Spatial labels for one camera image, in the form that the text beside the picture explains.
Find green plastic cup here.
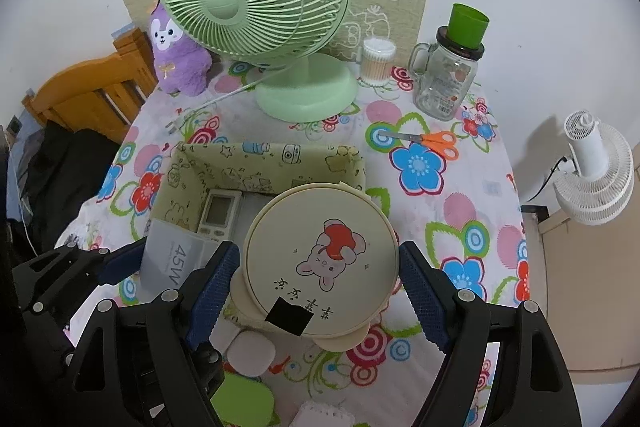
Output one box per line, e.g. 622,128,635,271
446,3,492,50

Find round cream box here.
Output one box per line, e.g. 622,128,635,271
230,181,401,350

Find white standing fan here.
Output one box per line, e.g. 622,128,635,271
552,109,636,226

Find green desk fan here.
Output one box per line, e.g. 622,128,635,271
155,0,360,124

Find glass mug jar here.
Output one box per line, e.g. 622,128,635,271
408,26,486,122

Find black fan cable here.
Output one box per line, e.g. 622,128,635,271
525,154,576,202

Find dark cloth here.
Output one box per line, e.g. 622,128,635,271
0,122,123,258

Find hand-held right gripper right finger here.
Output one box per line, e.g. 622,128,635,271
398,241,583,427

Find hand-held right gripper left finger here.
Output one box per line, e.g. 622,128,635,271
72,241,242,427

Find cotton swab jar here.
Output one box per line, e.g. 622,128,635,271
361,38,397,86

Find white rounded case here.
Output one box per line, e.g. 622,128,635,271
226,329,277,379

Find thin white cable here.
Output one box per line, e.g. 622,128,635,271
17,142,41,258

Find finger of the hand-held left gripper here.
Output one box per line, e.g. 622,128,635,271
189,341,227,413
11,241,148,323

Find purple plush toy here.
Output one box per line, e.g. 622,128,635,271
146,0,213,98

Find white cardboard box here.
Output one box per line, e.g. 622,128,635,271
140,218,223,305

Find white fan power cord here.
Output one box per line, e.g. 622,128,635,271
167,74,281,135

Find orange-handled scissors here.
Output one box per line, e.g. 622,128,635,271
378,130,458,162

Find printed storage box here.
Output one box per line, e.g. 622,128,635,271
145,141,368,330

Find green rounded case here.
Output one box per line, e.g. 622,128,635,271
210,372,276,427

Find white remote control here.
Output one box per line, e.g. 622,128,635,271
198,188,242,242

